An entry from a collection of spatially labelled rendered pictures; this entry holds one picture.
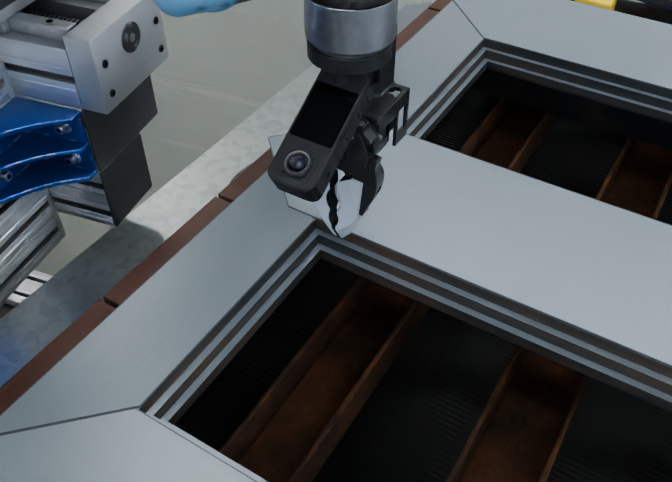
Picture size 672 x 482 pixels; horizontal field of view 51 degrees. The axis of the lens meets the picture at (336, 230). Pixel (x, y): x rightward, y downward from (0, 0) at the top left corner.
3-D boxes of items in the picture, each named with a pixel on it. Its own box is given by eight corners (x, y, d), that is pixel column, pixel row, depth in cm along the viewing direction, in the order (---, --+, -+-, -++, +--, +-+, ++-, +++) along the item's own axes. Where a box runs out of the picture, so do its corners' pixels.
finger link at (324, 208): (362, 208, 75) (365, 137, 69) (333, 242, 72) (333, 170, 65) (337, 198, 77) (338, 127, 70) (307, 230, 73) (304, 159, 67)
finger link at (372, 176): (382, 213, 68) (387, 137, 62) (374, 222, 67) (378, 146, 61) (339, 196, 70) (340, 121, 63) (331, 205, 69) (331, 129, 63)
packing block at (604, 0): (612, 15, 123) (618, -6, 120) (604, 27, 120) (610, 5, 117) (578, 7, 125) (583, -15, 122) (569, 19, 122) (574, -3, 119)
